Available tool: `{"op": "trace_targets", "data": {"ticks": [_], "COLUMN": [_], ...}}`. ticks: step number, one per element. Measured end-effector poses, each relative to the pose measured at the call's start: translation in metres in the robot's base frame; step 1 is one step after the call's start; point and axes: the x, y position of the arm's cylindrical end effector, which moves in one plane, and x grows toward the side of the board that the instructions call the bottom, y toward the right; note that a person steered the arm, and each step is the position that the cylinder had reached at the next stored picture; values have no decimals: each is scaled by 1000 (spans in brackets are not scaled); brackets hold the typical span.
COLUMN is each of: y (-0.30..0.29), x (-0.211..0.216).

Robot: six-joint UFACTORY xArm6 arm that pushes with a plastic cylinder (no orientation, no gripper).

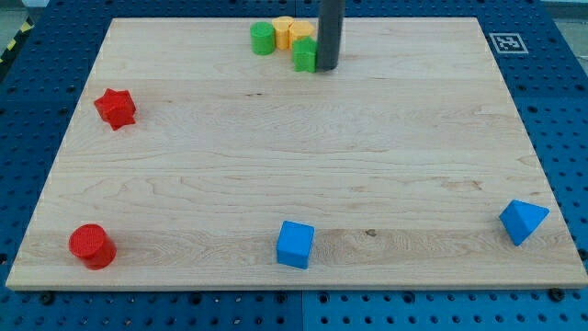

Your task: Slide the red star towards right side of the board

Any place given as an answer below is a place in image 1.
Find blue triangular prism block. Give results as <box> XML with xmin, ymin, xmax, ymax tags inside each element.
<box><xmin>499</xmin><ymin>200</ymin><xmax>549</xmax><ymax>246</ymax></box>

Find light wooden board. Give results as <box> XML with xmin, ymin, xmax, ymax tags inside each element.
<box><xmin>6</xmin><ymin>17</ymin><xmax>587</xmax><ymax>291</ymax></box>

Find yellow heart block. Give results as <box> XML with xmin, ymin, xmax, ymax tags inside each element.
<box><xmin>288</xmin><ymin>20</ymin><xmax>315</xmax><ymax>48</ymax></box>

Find white fiducial marker tag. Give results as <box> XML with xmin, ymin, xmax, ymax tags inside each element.
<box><xmin>489</xmin><ymin>32</ymin><xmax>528</xmax><ymax>54</ymax></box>

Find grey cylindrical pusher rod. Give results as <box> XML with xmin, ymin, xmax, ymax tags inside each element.
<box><xmin>315</xmin><ymin>0</ymin><xmax>345</xmax><ymax>72</ymax></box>

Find blue cube block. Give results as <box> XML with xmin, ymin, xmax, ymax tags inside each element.
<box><xmin>276</xmin><ymin>221</ymin><xmax>315</xmax><ymax>269</ymax></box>

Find yellow hexagon block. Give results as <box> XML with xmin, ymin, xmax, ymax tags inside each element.
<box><xmin>271</xmin><ymin>16</ymin><xmax>294</xmax><ymax>51</ymax></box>

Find green star block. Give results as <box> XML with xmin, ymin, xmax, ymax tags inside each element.
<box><xmin>292</xmin><ymin>37</ymin><xmax>317</xmax><ymax>73</ymax></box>

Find red cylinder block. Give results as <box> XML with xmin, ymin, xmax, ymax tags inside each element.
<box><xmin>68</xmin><ymin>223</ymin><xmax>117</xmax><ymax>270</ymax></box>

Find green cylinder block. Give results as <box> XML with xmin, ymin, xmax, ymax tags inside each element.
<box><xmin>250</xmin><ymin>21</ymin><xmax>276</xmax><ymax>55</ymax></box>

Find red star block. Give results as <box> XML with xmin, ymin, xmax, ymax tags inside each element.
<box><xmin>94</xmin><ymin>88</ymin><xmax>136</xmax><ymax>131</ymax></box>

